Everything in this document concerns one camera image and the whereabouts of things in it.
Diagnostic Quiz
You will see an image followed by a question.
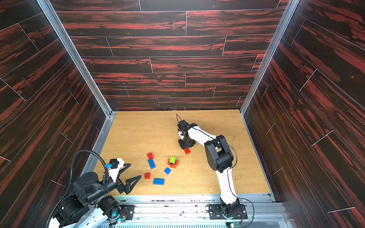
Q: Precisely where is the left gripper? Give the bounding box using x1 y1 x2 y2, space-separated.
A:
87 163 141 204

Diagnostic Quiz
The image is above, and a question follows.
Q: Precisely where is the green small lego brick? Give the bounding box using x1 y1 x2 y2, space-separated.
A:
169 157 176 164

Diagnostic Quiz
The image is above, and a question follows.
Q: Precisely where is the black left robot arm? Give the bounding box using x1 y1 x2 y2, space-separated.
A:
46 158 142 228

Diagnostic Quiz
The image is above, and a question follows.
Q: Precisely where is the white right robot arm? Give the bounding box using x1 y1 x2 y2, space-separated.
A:
178 121 240 218

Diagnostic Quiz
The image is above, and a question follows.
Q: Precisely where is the red small lego brick near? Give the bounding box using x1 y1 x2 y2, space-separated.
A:
144 173 151 180

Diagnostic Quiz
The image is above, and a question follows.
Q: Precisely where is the red small lego brick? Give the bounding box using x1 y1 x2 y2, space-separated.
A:
144 173 151 180
147 153 154 159

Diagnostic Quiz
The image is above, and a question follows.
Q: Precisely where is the long blue lego brick far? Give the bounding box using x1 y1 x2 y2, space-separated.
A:
148 159 156 170

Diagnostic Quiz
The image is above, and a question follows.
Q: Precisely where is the long blue lego brick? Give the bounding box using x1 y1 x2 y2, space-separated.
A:
153 178 164 185
148 159 156 170

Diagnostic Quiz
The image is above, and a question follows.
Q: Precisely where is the long blue lego brick near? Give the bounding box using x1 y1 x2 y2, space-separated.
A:
153 178 164 185

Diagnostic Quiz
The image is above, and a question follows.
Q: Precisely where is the red small lego brick far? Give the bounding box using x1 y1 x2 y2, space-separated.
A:
147 153 154 159

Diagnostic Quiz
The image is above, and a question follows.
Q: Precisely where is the small blue lego brick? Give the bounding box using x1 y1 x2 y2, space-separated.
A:
164 168 171 175

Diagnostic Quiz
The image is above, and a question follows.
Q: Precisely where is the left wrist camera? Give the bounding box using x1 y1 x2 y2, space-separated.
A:
106 158 125 172

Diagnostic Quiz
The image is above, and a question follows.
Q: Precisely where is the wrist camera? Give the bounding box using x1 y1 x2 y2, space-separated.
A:
106 158 125 172
177 120 189 132

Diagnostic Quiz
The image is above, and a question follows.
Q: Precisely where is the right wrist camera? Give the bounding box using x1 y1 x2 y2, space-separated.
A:
177 120 189 132

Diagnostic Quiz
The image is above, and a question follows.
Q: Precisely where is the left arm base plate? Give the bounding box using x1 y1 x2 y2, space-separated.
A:
120 204 136 221

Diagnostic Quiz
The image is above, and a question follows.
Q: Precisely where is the black corrugated left hose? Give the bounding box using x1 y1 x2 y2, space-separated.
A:
44 150 109 228

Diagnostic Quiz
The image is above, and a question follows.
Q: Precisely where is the aluminium front rail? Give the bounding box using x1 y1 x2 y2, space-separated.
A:
114 193 294 228

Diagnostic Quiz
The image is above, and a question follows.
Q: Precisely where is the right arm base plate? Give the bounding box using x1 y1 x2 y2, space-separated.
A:
205 204 248 220

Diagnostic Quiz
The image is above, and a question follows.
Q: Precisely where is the aluminium corner post right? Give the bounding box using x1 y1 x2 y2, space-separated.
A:
240 0 300 120

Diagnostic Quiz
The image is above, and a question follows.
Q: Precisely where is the aluminium corner post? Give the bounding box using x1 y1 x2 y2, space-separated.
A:
240 0 300 120
37 0 115 118

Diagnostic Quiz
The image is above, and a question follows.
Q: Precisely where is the aluminium corner post left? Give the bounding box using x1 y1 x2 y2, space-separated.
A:
37 0 115 118

